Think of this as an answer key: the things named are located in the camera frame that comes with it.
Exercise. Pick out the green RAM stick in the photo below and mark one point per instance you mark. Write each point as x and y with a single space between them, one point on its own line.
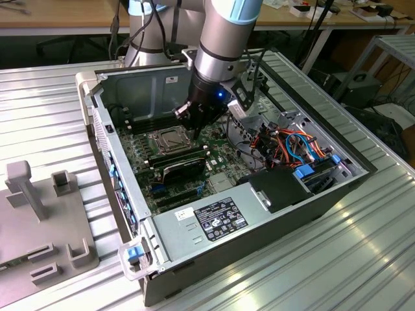
13 263

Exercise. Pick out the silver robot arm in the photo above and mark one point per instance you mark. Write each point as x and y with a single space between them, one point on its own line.
223 32

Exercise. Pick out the small blue clip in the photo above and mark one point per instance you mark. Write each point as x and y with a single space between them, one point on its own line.
335 159

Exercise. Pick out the black RAM slot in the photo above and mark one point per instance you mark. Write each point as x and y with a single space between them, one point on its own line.
144 129
177 156
144 125
144 118
144 122
177 153
177 162
177 159

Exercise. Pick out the white box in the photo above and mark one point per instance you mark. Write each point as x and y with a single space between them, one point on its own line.
301 11

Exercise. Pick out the blue disk carrier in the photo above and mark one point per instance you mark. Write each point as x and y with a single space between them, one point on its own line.
308 170

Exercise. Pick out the grey parts rack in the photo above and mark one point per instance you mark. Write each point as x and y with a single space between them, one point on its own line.
19 220

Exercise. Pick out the grey metal shelf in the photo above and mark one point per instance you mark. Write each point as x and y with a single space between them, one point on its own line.
398 45

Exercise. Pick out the black expansion slot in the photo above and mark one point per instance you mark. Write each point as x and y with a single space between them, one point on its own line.
178 204
175 196

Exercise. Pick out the silver chipset heatsink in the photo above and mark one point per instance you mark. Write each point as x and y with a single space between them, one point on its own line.
222 183

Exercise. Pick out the CPU socket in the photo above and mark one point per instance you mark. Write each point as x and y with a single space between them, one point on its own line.
153 137

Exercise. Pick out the wrist camera with black bracket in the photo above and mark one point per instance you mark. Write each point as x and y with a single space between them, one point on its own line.
236 109

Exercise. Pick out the wooden desk with white legs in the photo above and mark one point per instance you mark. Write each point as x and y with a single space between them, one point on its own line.
282 20

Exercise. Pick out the black case side panel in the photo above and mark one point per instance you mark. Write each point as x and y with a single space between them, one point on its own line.
379 129

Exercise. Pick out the black plastic shroud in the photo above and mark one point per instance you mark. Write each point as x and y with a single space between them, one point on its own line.
279 191

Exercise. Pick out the silver CPU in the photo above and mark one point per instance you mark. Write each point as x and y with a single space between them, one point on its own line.
171 141

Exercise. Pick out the grey metal disk bay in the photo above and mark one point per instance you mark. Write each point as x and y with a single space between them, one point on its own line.
301 121

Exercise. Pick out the blue expansion slot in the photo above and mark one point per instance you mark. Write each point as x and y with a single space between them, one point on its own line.
157 188

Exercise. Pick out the green motherboard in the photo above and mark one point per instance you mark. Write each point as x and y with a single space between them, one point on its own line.
223 152

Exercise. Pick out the open PC case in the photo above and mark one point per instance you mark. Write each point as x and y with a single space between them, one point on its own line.
243 256

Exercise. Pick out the grey power supply unit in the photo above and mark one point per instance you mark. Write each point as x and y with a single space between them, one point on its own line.
181 239

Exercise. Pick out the black graphics card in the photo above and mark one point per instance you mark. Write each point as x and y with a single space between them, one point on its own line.
184 171

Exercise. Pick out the small silver wrist camera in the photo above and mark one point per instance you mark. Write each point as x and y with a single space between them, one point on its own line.
181 111

